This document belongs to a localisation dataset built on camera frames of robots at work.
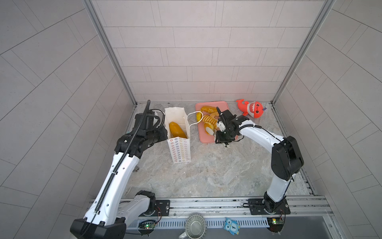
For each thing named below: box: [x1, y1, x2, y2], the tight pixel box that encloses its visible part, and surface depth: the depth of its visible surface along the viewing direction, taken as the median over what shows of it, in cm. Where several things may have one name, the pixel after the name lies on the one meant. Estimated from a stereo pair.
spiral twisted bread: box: [202, 115, 218, 126], surface depth 103 cm
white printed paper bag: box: [165, 107, 191, 164], surface depth 80 cm
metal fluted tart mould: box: [185, 213, 208, 239], surface depth 67 cm
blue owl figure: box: [223, 217, 241, 236], surface depth 67 cm
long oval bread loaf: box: [169, 121, 188, 139], surface depth 91 cm
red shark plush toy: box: [235, 99, 267, 119], surface depth 107 cm
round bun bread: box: [203, 121, 215, 136], surface depth 95 cm
